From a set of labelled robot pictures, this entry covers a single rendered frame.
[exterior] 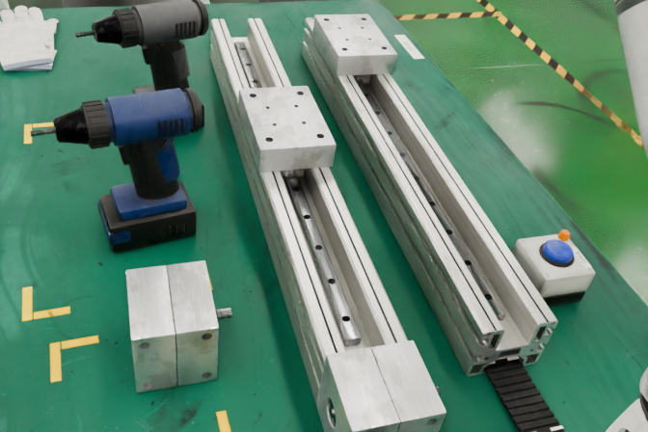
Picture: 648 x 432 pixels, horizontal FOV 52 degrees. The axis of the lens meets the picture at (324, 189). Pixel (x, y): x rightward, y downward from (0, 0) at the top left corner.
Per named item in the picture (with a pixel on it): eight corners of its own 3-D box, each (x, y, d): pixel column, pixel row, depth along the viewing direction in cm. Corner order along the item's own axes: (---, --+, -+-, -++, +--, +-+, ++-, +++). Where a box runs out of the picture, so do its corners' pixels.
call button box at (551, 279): (580, 302, 92) (598, 271, 88) (521, 311, 90) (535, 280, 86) (551, 261, 98) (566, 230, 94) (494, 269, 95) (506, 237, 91)
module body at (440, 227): (536, 363, 83) (559, 320, 78) (465, 376, 80) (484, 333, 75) (346, 54, 141) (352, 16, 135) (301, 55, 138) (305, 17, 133)
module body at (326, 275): (396, 390, 78) (411, 345, 72) (315, 405, 75) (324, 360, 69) (258, 56, 135) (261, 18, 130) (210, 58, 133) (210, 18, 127)
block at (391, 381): (446, 456, 72) (469, 408, 66) (338, 480, 68) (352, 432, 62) (416, 386, 78) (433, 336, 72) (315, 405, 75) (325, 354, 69)
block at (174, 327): (238, 376, 77) (241, 324, 71) (136, 393, 73) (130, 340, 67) (224, 310, 84) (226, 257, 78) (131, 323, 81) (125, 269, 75)
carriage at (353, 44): (391, 87, 121) (397, 53, 116) (334, 90, 118) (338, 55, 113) (363, 45, 132) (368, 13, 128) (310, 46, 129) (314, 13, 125)
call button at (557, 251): (575, 266, 90) (580, 256, 88) (550, 270, 89) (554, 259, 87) (559, 246, 93) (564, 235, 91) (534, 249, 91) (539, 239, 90)
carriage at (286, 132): (331, 181, 97) (337, 144, 93) (257, 188, 94) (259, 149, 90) (303, 121, 109) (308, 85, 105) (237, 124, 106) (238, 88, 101)
